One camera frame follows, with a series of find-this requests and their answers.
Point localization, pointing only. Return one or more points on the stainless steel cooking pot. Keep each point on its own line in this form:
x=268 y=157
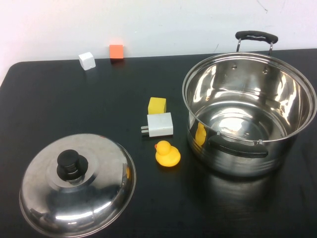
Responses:
x=235 y=163

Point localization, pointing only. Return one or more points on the stainless steel pot lid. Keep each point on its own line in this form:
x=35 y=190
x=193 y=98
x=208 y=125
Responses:
x=94 y=198

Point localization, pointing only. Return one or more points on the yellow foam cube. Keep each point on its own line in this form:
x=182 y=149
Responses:
x=156 y=106

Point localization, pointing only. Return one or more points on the yellow rubber duck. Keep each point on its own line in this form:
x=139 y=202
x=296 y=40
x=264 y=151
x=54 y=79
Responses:
x=167 y=156

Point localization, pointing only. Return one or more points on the orange foam cube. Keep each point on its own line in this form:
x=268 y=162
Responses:
x=116 y=52

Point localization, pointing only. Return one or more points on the white foam cube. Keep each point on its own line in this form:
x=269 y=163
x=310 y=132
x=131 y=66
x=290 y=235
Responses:
x=87 y=61

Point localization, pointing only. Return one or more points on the white USB wall charger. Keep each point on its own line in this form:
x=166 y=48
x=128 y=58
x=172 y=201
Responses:
x=160 y=125

